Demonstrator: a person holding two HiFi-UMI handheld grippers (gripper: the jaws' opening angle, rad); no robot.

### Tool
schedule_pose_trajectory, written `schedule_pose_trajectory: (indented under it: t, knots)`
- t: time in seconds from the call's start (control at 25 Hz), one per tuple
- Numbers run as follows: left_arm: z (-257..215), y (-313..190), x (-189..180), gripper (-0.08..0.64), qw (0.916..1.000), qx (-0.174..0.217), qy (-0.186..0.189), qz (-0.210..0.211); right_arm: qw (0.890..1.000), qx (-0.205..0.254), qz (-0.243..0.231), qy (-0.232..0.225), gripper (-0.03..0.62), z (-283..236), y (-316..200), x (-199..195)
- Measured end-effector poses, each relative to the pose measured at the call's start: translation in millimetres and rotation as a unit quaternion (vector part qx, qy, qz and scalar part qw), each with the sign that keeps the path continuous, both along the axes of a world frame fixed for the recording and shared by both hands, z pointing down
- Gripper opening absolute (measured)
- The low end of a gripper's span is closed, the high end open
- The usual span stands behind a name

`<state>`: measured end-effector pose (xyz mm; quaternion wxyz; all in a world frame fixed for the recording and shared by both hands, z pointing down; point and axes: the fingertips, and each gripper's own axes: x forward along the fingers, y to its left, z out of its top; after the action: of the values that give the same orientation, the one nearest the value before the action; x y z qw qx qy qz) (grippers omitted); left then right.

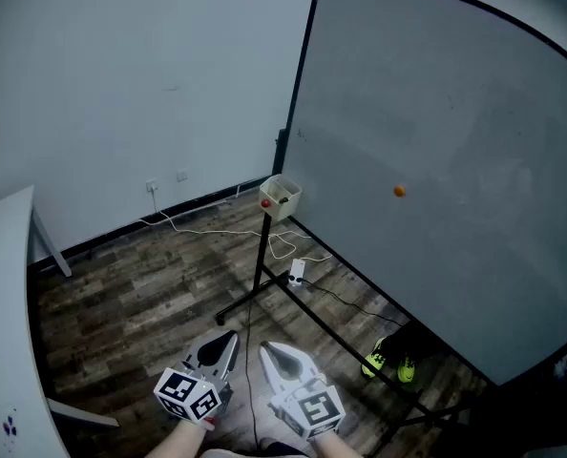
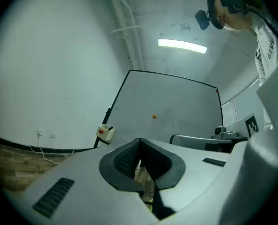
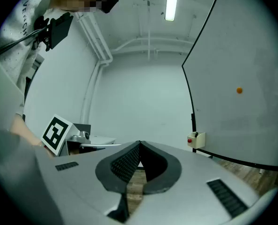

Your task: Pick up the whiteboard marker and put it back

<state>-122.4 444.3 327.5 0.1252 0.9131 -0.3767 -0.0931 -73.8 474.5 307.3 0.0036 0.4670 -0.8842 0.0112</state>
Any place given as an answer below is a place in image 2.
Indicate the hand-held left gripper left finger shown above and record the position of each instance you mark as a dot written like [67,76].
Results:
[82,184]

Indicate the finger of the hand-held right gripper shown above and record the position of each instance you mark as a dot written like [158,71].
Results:
[188,141]

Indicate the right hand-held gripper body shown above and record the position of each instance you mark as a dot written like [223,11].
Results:
[237,130]

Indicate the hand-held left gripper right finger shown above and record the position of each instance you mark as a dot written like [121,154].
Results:
[199,179]

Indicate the black-framed whiteboard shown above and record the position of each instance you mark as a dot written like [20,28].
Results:
[176,97]

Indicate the window with blind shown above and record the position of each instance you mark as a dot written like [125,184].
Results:
[229,111]

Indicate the white plastic holder box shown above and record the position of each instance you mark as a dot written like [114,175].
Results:
[104,133]

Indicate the black stand clamp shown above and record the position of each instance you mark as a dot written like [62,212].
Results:
[108,114]

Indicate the person's light sweatshirt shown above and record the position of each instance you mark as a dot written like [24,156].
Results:
[266,53]

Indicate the long ceiling light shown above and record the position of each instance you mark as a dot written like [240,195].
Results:
[182,46]

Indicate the upright white pipe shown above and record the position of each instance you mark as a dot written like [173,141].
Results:
[139,55]

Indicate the person's head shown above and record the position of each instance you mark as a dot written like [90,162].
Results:
[235,20]

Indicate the round ceiling fixture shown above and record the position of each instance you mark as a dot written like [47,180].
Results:
[185,27]

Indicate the crosswise white pipe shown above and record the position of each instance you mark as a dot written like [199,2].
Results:
[125,29]

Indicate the blank white wall plate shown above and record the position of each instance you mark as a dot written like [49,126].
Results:
[53,134]

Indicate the white wall socket with plug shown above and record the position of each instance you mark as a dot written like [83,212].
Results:
[39,132]

